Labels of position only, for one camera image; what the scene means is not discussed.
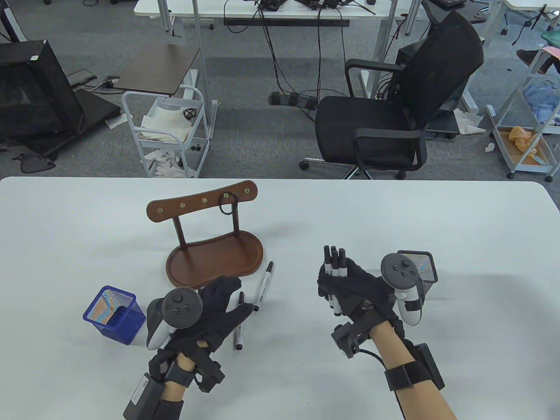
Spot person's right hand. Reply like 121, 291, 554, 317
317, 258, 400, 329

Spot person's left hand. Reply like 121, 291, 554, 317
166, 276, 255, 356

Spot grey white hand controller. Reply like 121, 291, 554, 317
381, 253, 423, 327
146, 289, 203, 351

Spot person's right forearm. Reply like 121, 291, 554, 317
370, 322, 458, 420

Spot black forearm battery box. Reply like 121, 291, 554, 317
413, 343, 446, 390
122, 373, 165, 420

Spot brown wooden hook stand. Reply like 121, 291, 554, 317
146, 180, 265, 291

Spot black mesh pen holder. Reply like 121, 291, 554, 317
396, 250, 439, 298

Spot blue mesh pen holder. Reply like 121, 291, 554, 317
83, 285, 147, 346

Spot white rolling cart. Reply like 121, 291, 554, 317
486, 46, 560, 182
122, 85, 211, 179

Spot white scribbled paper sheets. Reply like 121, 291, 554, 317
147, 149, 188, 178

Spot black mesh office chair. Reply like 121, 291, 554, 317
299, 8, 485, 181

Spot white crumpled paper sheet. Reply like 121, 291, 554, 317
141, 101, 195, 143

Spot black floor power strip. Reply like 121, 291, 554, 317
268, 91, 319, 111

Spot orange cloth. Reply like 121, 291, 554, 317
507, 126, 539, 157

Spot black triangular floor object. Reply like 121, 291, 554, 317
12, 153, 56, 174

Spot black floor platform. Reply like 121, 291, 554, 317
0, 87, 122, 161

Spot black computer tower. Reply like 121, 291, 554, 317
395, 42, 421, 66

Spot brown side table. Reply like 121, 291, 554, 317
111, 43, 202, 98

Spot light blue cloth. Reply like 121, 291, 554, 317
522, 82, 560, 126

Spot black mesh box cabinet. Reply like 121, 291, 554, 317
0, 39, 86, 141

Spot white office desk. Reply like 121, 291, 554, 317
133, 0, 429, 100

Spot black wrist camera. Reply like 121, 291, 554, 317
331, 317, 372, 359
192, 357, 226, 392

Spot black wrist strap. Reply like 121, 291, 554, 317
384, 362, 431, 391
164, 363, 195, 386

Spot silver metal post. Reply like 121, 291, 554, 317
191, 0, 218, 141

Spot black cable tray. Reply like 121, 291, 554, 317
223, 18, 350, 27

